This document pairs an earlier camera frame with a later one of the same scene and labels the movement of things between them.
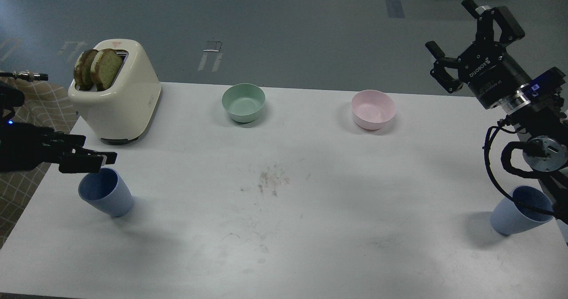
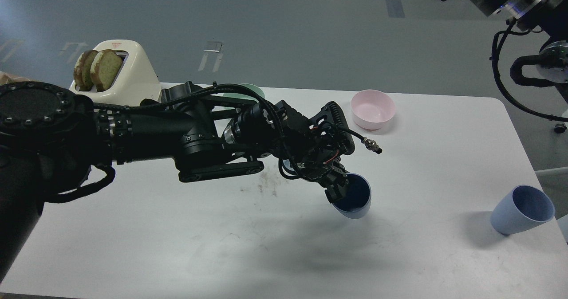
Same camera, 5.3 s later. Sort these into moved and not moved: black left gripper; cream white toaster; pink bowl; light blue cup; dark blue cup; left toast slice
Moved: dark blue cup; black left gripper
Not moved: pink bowl; cream white toaster; light blue cup; left toast slice
